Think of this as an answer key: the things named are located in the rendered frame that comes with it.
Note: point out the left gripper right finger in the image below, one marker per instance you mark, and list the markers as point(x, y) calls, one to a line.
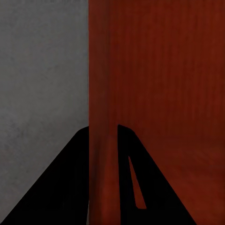
point(163, 205)

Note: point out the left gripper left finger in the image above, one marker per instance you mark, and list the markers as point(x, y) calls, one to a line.
point(60, 196)

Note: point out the storage box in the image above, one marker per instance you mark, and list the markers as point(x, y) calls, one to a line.
point(158, 68)

